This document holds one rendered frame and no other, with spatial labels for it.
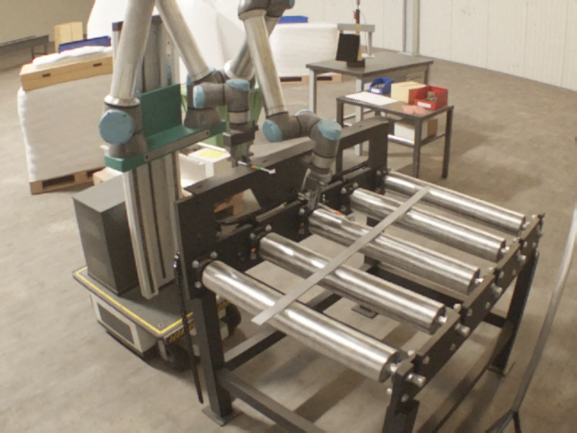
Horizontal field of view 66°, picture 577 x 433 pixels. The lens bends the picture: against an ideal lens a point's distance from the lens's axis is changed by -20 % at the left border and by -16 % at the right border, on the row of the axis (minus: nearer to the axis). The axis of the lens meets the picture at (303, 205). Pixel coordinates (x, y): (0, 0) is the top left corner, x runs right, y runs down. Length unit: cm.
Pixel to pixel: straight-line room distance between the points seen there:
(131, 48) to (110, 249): 119
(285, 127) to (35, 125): 364
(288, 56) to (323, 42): 64
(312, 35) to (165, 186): 650
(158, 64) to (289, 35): 645
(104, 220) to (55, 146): 271
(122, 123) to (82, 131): 327
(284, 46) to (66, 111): 475
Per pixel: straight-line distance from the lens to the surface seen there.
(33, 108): 521
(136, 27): 197
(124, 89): 202
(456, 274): 198
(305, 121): 204
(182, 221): 189
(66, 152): 533
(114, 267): 282
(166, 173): 269
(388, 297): 180
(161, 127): 253
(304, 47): 893
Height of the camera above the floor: 193
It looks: 25 degrees down
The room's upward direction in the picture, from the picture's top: straight up
